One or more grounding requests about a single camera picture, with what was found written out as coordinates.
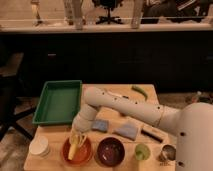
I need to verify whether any yellow banana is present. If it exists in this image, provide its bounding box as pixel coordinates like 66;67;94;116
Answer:
68;142;81;160

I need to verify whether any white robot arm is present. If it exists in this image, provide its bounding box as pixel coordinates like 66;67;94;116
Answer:
72;87;213;171

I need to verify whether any red-orange bowl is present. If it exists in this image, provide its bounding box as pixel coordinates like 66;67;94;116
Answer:
61;138;93;167

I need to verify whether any dark purple bowl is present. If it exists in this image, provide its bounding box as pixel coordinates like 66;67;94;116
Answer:
96;137;125;167

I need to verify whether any blue sponge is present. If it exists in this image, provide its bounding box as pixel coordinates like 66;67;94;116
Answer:
92;119;109;133

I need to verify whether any green plastic tray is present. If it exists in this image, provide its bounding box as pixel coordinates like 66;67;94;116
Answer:
33;80;82;126

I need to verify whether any blue-grey cloth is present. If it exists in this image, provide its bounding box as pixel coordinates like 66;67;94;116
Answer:
113;121;138;141

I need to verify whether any green plastic cup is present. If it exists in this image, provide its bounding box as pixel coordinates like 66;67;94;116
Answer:
134;143;151;161

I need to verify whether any wooden brush black base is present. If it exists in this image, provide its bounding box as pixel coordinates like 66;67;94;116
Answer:
141;125;164;143

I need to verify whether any metal cup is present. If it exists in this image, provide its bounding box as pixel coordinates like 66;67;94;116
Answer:
158;144;176;162

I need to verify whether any dark side chair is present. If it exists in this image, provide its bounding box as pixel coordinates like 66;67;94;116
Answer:
0;39;38;143

